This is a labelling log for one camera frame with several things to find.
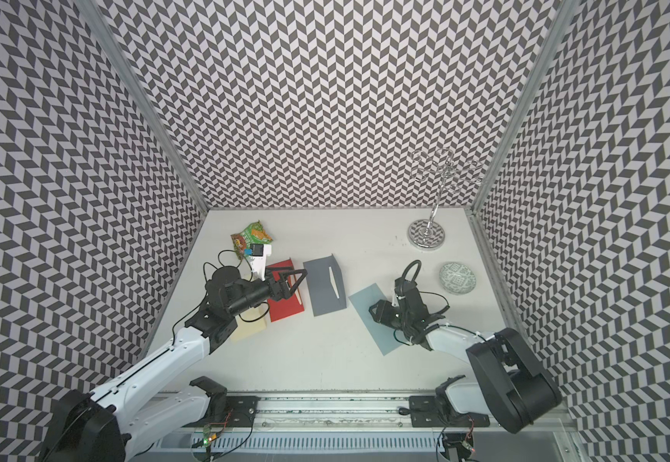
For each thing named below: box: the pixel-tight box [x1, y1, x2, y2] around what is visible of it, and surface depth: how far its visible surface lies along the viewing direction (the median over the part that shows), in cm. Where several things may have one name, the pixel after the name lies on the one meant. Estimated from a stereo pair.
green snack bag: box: [230, 219, 274, 260], surface depth 107 cm
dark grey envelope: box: [303, 253, 347, 317], surface depth 98 cm
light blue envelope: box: [348, 282, 402, 357], surface depth 95 cm
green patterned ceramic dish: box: [438, 262, 478, 296], surface depth 97 cm
